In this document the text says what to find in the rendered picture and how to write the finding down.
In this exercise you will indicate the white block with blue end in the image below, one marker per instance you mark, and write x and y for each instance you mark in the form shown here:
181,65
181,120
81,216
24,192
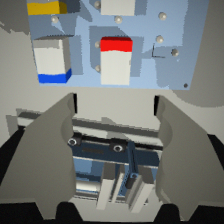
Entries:
52,55

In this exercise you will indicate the grey block with yellow end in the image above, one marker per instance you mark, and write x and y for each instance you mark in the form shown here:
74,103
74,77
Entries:
39,7

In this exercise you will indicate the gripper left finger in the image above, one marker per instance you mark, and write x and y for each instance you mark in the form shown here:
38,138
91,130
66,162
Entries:
37,169

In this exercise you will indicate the grey block with red end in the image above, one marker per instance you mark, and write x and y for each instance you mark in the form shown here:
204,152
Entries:
116,60

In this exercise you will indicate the grey block with green end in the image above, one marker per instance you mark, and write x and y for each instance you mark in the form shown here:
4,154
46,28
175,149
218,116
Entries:
118,7

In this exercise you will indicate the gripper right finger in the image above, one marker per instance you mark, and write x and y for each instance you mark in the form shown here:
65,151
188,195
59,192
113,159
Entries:
191,169

